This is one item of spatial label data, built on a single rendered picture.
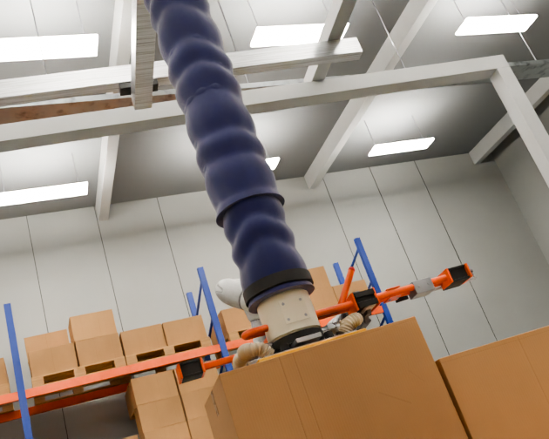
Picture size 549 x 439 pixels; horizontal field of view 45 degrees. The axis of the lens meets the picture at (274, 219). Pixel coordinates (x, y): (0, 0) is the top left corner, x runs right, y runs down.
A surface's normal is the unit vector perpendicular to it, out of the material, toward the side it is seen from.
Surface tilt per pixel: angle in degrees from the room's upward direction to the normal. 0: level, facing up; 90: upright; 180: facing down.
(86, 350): 90
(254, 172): 98
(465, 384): 90
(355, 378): 90
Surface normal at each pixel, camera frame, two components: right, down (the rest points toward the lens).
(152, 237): 0.27, -0.47
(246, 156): 0.22, -0.70
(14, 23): 0.30, 0.87
